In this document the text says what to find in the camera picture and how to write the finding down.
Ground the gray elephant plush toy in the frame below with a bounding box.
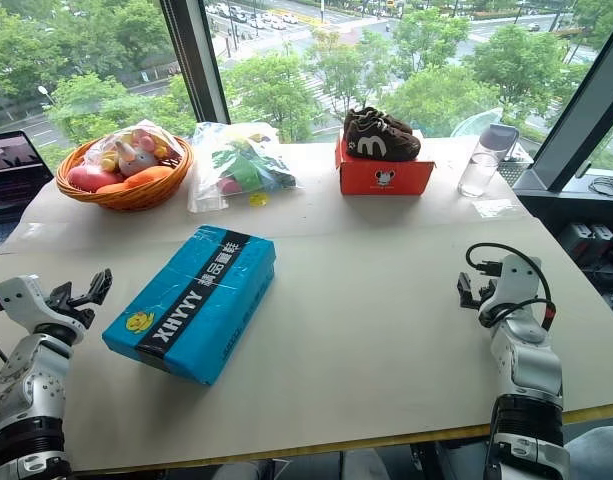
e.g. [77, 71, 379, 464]
[113, 139, 160, 178]

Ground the black and red device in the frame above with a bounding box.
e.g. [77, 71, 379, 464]
[559, 221, 613, 267]

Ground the red shoe box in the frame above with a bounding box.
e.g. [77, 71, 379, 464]
[333, 130, 436, 196]

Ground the orange wicker basket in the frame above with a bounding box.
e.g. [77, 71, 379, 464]
[55, 133, 195, 213]

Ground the blue-gray rounded shape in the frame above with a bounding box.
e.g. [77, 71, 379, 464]
[564, 426, 613, 480]

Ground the dark slanted window frame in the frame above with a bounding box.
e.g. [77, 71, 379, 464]
[532, 8, 613, 193]

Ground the gray rounded shape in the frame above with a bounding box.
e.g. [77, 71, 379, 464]
[341, 446, 391, 480]

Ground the thin black cable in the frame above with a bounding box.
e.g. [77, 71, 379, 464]
[587, 175, 613, 198]

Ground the clear plastic wrapper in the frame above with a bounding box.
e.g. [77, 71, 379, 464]
[472, 199, 521, 219]

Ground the clear bag of colourful toys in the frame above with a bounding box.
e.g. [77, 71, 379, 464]
[186, 120, 306, 215]

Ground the orange carrot plush toy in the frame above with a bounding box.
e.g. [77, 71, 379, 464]
[95, 165, 176, 196]

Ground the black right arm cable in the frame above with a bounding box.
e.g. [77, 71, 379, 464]
[464, 242, 558, 332]

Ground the blue shoe box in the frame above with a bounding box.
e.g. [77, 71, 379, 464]
[101, 224, 279, 387]

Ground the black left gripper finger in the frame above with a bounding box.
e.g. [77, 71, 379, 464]
[78, 268, 114, 307]
[45, 281, 76, 307]

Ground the pink plush toy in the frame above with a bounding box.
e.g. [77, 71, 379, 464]
[66, 163, 126, 192]

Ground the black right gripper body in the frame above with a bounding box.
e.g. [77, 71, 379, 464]
[475, 278, 508, 329]

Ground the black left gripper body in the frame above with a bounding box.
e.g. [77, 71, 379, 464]
[44, 284, 96, 331]

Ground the clear plastic water bottle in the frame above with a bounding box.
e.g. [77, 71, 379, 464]
[457, 122, 520, 199]

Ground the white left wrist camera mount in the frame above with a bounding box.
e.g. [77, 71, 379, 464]
[0, 274, 86, 341]

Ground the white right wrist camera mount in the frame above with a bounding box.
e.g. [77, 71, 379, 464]
[497, 253, 543, 304]

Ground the black laptop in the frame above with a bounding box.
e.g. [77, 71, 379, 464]
[0, 130, 56, 250]

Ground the clear bag of plush toys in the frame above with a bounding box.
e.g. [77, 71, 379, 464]
[81, 118, 188, 187]

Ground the dark window pillar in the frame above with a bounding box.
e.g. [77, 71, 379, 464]
[159, 0, 233, 126]

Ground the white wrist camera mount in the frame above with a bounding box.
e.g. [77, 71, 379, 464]
[0, 274, 86, 341]
[497, 253, 543, 304]

